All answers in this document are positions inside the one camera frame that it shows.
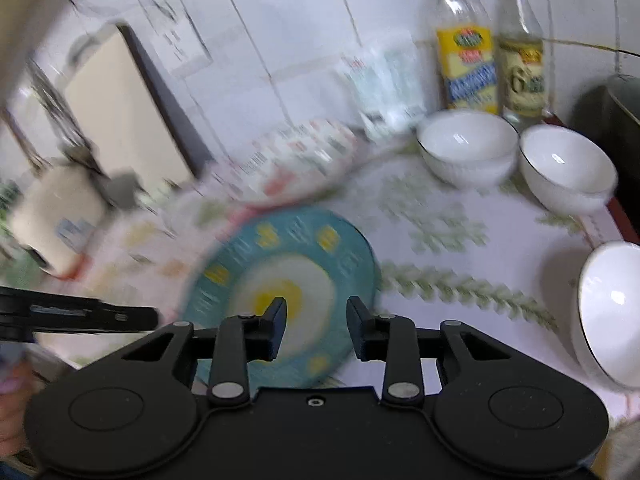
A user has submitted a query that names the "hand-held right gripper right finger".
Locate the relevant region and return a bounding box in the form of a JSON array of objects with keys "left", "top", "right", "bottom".
[{"left": 347, "top": 296, "right": 516, "bottom": 408}]

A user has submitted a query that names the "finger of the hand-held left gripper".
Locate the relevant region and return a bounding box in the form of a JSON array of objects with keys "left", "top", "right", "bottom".
[{"left": 0, "top": 286, "right": 162, "bottom": 346}]

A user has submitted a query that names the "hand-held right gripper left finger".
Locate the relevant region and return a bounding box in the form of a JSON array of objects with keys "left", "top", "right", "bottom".
[{"left": 121, "top": 296, "right": 288, "bottom": 408}]

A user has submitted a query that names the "teal patterned plate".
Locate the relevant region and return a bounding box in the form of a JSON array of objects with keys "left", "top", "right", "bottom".
[{"left": 179, "top": 206, "right": 382, "bottom": 392}]

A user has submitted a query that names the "white patterned plate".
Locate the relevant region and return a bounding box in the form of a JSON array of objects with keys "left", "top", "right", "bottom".
[{"left": 197, "top": 119, "right": 365, "bottom": 208}]

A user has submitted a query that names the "white bowl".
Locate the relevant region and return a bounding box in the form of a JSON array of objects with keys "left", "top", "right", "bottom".
[
  {"left": 416, "top": 110, "right": 519, "bottom": 189},
  {"left": 519, "top": 125, "right": 619, "bottom": 214},
  {"left": 570, "top": 241, "right": 640, "bottom": 390}
]

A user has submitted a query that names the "person's left hand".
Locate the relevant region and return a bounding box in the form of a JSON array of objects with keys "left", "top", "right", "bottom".
[{"left": 0, "top": 357, "right": 35, "bottom": 461}]

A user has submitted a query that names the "cream rice cooker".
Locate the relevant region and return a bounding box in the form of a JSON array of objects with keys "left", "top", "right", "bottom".
[{"left": 9, "top": 156, "right": 109, "bottom": 277}]

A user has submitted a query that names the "floral tablecloth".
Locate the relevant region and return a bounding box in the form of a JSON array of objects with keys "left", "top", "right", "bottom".
[{"left": 0, "top": 125, "right": 632, "bottom": 413}]

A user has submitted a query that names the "hanging metal spoon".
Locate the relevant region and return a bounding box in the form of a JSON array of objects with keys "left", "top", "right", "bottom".
[{"left": 27, "top": 57, "right": 97, "bottom": 171}]

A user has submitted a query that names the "cream cutting board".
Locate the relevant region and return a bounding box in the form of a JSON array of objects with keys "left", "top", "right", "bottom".
[{"left": 61, "top": 22, "right": 214, "bottom": 187}]

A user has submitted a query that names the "white green plastic packet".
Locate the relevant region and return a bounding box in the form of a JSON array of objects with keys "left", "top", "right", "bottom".
[{"left": 380, "top": 40, "right": 429, "bottom": 122}]

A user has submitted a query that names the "yellow label cooking wine bottle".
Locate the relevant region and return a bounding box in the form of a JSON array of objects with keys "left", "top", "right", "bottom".
[{"left": 431, "top": 0, "right": 501, "bottom": 117}]

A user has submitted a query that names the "clear vinegar bottle yellow cap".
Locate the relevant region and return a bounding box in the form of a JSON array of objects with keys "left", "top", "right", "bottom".
[{"left": 494, "top": 0, "right": 552, "bottom": 129}]

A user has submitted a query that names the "black cooking pot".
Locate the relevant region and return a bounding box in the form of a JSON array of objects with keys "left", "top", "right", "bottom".
[{"left": 570, "top": 74, "right": 640, "bottom": 162}]

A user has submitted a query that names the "steel cleaver cream handle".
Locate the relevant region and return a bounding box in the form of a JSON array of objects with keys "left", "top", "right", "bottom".
[{"left": 100, "top": 171, "right": 147, "bottom": 209}]

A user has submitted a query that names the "white wall socket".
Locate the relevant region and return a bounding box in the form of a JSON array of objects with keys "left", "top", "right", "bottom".
[{"left": 144, "top": 7, "right": 214, "bottom": 79}]

